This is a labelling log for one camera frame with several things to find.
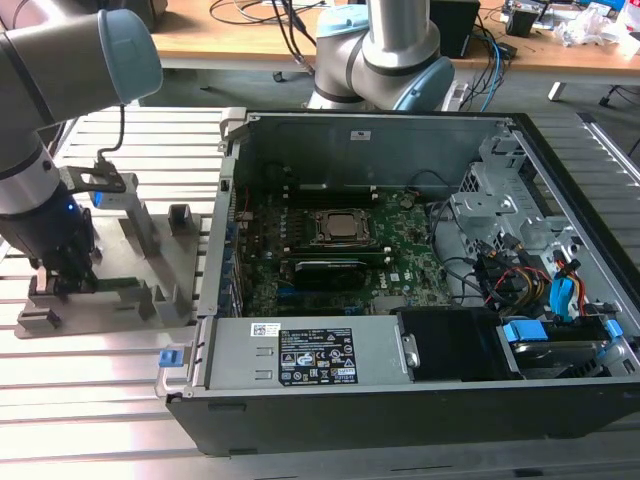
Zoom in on silver CPU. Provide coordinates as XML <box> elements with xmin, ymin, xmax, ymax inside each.
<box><xmin>319</xmin><ymin>212</ymin><xmax>369</xmax><ymax>241</ymax></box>

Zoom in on grey power supply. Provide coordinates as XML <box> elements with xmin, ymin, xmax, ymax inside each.
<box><xmin>202</xmin><ymin>314</ymin><xmax>419</xmax><ymax>391</ymax></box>

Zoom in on hard disk in blue carrier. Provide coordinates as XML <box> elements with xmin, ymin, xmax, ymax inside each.
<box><xmin>499</xmin><ymin>319</ymin><xmax>624</xmax><ymax>377</ymax></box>

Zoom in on black plastic bay cover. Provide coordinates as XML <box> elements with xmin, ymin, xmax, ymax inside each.
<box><xmin>394</xmin><ymin>307</ymin><xmax>506</xmax><ymax>384</ymax></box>

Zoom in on black camera cable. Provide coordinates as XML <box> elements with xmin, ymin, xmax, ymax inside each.
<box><xmin>94</xmin><ymin>103</ymin><xmax>127</xmax><ymax>169</ymax></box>

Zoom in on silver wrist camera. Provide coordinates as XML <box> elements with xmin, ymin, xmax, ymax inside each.
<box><xmin>79</xmin><ymin>171</ymin><xmax>142</xmax><ymax>211</ymax></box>

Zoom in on blue flat data wire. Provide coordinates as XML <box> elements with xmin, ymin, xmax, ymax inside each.
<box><xmin>549</xmin><ymin>276</ymin><xmax>587</xmax><ymax>322</ymax></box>

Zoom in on red yellow power wires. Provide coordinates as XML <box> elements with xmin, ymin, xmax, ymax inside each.
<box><xmin>492</xmin><ymin>257</ymin><xmax>591</xmax><ymax>314</ymax></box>

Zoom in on green motherboard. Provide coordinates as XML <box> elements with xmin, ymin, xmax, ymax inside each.
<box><xmin>232</xmin><ymin>187</ymin><xmax>454</xmax><ymax>319</ymax></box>

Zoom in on blue cable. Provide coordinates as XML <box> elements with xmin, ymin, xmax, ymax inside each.
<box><xmin>485</xmin><ymin>33</ymin><xmax>507</xmax><ymax>112</ymax></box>

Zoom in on white plastic bag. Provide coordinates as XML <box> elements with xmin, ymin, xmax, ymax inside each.
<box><xmin>553</xmin><ymin>3</ymin><xmax>632</xmax><ymax>49</ymax></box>

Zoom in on black box on desk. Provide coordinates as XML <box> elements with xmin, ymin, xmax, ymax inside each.
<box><xmin>429</xmin><ymin>0</ymin><xmax>482</xmax><ymax>59</ymax></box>

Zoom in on metal socket cover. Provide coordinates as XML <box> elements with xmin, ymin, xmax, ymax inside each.
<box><xmin>309</xmin><ymin>207</ymin><xmax>379</xmax><ymax>249</ymax></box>

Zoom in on wooden desk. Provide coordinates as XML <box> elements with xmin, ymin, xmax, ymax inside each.
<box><xmin>149</xmin><ymin>0</ymin><xmax>640</xmax><ymax>80</ymax></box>

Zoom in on black graphics card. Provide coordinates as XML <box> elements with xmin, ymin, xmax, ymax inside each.
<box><xmin>292</xmin><ymin>258</ymin><xmax>369</xmax><ymax>294</ymax></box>

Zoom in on grey parts rack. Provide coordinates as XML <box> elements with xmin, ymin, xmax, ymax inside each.
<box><xmin>14</xmin><ymin>199</ymin><xmax>204</xmax><ymax>341</ymax></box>

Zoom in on green RAM stick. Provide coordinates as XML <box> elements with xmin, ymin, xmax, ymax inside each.
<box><xmin>93</xmin><ymin>277</ymin><xmax>140</xmax><ymax>295</ymax></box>
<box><xmin>294</xmin><ymin>249</ymin><xmax>389</xmax><ymax>261</ymax></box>

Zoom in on black camera bracket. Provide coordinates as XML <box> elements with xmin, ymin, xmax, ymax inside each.
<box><xmin>58</xmin><ymin>164</ymin><xmax>127</xmax><ymax>195</ymax></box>

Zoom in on silver drive cage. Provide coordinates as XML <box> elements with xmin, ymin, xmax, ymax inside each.
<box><xmin>449</xmin><ymin>134</ymin><xmax>601</xmax><ymax>281</ymax></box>

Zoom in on black and grey PC case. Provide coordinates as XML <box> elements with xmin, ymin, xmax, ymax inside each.
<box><xmin>154</xmin><ymin>107</ymin><xmax>640</xmax><ymax>456</ymax></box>

